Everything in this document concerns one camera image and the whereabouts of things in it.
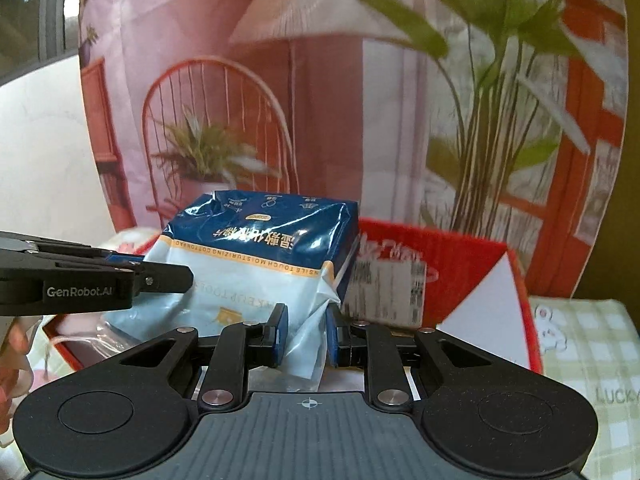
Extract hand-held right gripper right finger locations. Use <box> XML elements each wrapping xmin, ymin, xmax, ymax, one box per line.
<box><xmin>325</xmin><ymin>305</ymin><xmax>522</xmax><ymax>412</ymax></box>

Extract grey window frame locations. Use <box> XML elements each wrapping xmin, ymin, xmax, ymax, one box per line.
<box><xmin>0</xmin><ymin>0</ymin><xmax>83</xmax><ymax>87</ymax></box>

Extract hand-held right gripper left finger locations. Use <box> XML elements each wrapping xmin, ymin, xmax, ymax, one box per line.
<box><xmin>107</xmin><ymin>304</ymin><xmax>291</xmax><ymax>413</ymax></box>

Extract blue and white soft packet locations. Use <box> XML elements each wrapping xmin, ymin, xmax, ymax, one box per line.
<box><xmin>102</xmin><ymin>190</ymin><xmax>360</xmax><ymax>392</ymax></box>

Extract person's left hand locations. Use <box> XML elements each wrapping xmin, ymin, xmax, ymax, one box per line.
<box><xmin>0</xmin><ymin>319</ymin><xmax>35</xmax><ymax>413</ymax></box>

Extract red strawberry print box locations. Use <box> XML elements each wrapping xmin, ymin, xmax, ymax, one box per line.
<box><xmin>42</xmin><ymin>217</ymin><xmax>544</xmax><ymax>377</ymax></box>

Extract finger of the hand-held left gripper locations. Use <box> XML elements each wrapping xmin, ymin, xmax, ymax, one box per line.
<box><xmin>131</xmin><ymin>263</ymin><xmax>195</xmax><ymax>306</ymax></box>
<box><xmin>35</xmin><ymin>240</ymin><xmax>146</xmax><ymax>268</ymax></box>

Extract printed backdrop cloth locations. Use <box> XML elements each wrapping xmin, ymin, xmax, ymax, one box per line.
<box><xmin>79</xmin><ymin>0</ymin><xmax>629</xmax><ymax>301</ymax></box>

